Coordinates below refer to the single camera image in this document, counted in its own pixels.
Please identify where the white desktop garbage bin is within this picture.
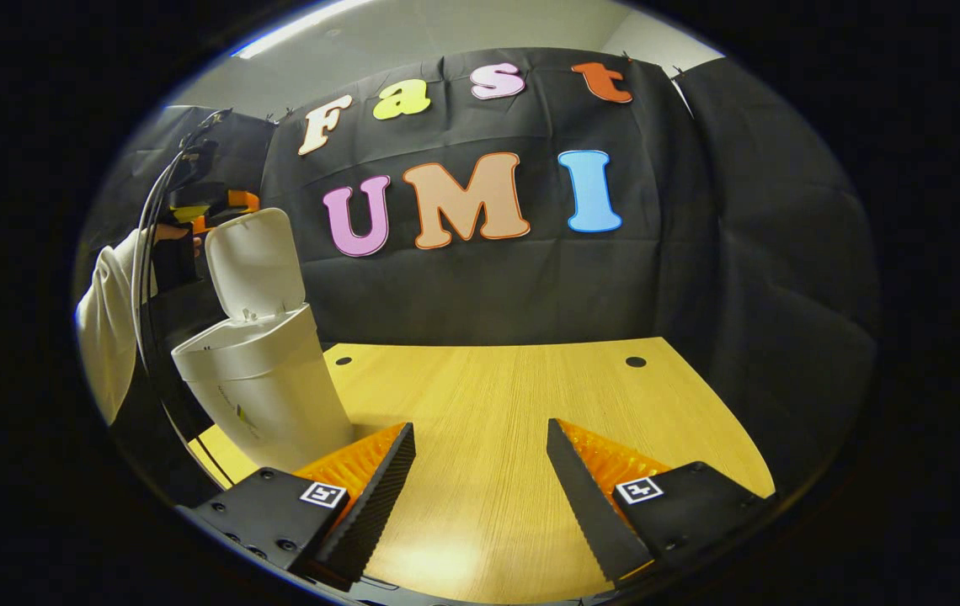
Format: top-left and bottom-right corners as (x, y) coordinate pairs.
(171, 208), (355, 474)

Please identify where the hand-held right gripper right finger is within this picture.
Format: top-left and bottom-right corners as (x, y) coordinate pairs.
(546, 417), (777, 587)

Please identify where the black backdrop cloth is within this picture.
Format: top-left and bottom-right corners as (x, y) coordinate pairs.
(76, 46), (881, 506)

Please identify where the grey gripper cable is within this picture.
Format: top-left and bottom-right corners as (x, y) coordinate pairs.
(131, 109), (237, 491)

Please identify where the wooden desktop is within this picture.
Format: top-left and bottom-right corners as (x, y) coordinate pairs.
(189, 337), (777, 605)

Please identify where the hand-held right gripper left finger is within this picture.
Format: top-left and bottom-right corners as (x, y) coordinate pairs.
(177, 422), (416, 593)

